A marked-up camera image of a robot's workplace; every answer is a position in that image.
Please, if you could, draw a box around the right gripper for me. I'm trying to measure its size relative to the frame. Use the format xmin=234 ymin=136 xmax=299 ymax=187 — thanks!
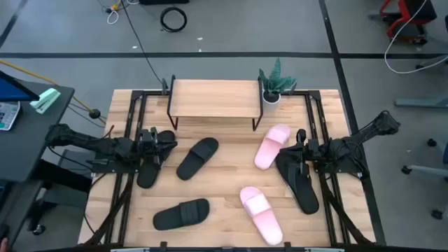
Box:
xmin=279 ymin=128 xmax=320 ymax=166

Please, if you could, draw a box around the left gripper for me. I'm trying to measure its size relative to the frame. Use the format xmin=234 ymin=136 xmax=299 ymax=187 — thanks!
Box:
xmin=136 ymin=127 xmax=179 ymax=162

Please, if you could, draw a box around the pink slide sandal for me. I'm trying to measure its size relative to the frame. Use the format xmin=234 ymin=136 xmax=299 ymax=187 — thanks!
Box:
xmin=239 ymin=186 xmax=284 ymax=246
xmin=253 ymin=123 xmax=292 ymax=171

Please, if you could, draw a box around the black flip-flop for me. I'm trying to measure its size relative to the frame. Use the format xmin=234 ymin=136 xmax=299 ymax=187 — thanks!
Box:
xmin=275 ymin=148 xmax=321 ymax=216
xmin=136 ymin=129 xmax=176 ymax=190

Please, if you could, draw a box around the black slide sandal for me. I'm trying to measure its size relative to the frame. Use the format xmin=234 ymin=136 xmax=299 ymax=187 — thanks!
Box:
xmin=153 ymin=198 xmax=211 ymax=232
xmin=176 ymin=136 xmax=220 ymax=181

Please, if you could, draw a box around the green plant in white pot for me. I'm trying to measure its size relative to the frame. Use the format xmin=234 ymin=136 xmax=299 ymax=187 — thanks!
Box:
xmin=258 ymin=57 xmax=298 ymax=113

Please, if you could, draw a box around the mint green stapler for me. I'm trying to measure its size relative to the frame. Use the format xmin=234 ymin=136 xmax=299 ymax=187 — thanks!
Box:
xmin=29 ymin=87 xmax=62 ymax=115

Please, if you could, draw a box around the office chair with casters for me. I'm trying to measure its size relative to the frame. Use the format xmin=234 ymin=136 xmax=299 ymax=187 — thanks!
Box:
xmin=400 ymin=137 xmax=448 ymax=221

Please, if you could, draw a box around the dark grey side desk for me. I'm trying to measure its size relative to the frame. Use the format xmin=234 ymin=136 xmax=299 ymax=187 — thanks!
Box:
xmin=0 ymin=80 xmax=94 ymax=246

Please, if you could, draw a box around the grey desk foot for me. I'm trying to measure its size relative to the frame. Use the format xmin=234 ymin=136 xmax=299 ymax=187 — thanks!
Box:
xmin=393 ymin=93 xmax=448 ymax=109

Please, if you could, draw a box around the white calculator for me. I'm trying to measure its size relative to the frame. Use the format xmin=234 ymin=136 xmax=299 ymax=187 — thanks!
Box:
xmin=0 ymin=101 xmax=22 ymax=132

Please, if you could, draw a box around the monitor with blue screen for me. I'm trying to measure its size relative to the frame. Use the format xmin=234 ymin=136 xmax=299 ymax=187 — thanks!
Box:
xmin=0 ymin=69 xmax=41 ymax=103

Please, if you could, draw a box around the grey chair leg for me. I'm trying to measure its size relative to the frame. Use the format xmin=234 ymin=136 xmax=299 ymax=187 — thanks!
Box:
xmin=415 ymin=54 xmax=448 ymax=71

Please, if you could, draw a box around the red and black cart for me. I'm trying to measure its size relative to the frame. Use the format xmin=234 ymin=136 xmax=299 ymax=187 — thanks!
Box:
xmin=367 ymin=0 xmax=438 ymax=46

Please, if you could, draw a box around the black metal table frame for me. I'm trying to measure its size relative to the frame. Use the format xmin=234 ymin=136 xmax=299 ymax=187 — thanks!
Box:
xmin=83 ymin=89 xmax=386 ymax=248

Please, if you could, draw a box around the wooden shelf with black frame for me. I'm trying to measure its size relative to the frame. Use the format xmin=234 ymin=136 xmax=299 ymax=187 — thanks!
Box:
xmin=166 ymin=74 xmax=265 ymax=132

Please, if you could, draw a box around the long black cable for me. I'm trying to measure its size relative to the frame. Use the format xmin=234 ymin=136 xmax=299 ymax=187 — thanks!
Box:
xmin=120 ymin=0 xmax=165 ymax=85

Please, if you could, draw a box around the coiled black cable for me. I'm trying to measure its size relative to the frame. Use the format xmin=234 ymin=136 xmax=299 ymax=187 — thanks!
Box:
xmin=160 ymin=6 xmax=188 ymax=34

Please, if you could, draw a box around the long white cable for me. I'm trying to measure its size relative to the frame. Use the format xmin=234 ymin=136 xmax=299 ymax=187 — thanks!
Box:
xmin=384 ymin=0 xmax=448 ymax=75

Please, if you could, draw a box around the white cable with yellow plug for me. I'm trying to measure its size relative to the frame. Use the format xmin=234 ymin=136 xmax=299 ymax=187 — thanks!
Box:
xmin=106 ymin=2 xmax=120 ymax=25

